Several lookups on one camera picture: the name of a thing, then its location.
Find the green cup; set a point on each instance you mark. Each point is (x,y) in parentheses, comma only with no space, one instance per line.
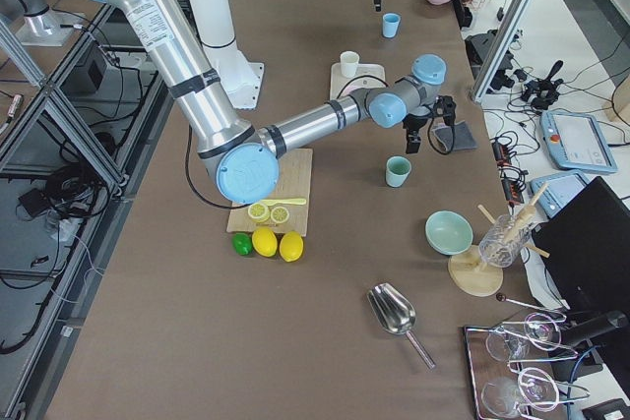
(397,171)

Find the blue cup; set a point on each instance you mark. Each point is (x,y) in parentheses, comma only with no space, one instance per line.
(390,24)

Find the cream cup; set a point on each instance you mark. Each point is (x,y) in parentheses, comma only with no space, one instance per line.
(349,63)

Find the cream rabbit tray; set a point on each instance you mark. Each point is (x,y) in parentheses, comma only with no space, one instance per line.
(368,76)

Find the grey cloth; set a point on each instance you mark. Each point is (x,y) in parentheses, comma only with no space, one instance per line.
(456,138)

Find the green bowl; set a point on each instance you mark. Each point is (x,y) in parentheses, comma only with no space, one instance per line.
(448,233)

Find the wooden cutting board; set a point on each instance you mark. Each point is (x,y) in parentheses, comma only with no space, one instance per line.
(294,182)

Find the clear glass on tree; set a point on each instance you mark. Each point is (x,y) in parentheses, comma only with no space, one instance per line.
(502,243)

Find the wooden mug tree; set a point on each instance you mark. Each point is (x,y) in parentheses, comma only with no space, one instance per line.
(474,276)

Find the lemon slice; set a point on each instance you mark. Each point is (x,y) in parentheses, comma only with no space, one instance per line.
(259,212)
(279,215)

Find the yellow plastic knife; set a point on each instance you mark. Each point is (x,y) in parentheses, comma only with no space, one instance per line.
(285,201)

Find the teach pendant tablet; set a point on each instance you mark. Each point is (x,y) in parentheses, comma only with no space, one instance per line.
(575,141)

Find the metal scoop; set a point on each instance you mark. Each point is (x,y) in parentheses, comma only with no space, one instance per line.
(396,316)

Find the green lime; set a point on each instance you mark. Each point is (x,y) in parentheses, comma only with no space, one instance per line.
(242,244)

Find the aluminium frame post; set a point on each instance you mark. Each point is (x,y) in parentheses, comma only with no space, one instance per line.
(498,48)

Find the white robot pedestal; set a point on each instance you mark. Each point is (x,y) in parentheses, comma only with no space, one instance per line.
(240,78)

